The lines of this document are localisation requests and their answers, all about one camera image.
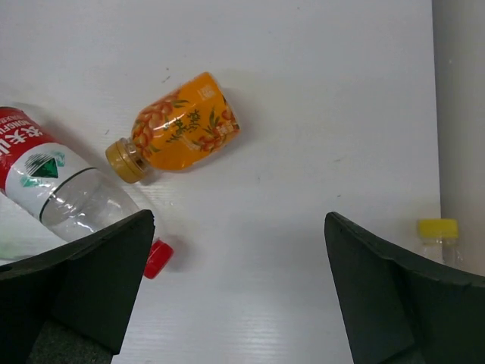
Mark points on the red label clear water bottle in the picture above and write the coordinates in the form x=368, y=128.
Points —
x=61, y=190

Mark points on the orange juice bottle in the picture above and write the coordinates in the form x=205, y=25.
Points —
x=176, y=131

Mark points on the yellow cap clear bottle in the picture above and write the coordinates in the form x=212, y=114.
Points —
x=439, y=241

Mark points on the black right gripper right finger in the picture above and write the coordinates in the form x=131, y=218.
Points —
x=399, y=307

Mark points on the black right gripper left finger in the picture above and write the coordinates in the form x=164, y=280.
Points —
x=73, y=304

